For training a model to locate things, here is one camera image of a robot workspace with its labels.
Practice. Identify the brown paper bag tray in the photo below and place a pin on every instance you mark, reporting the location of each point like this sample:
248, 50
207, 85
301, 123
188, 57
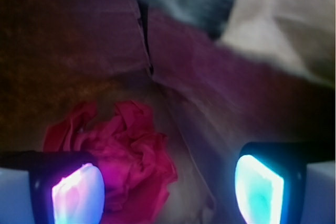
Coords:
269, 77

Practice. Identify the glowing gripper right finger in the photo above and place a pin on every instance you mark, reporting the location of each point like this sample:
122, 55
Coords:
286, 182

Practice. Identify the red paper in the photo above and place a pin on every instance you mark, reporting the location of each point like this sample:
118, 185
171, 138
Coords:
130, 152

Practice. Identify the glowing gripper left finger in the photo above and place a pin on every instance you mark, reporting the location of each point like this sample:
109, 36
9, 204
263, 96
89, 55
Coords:
51, 187

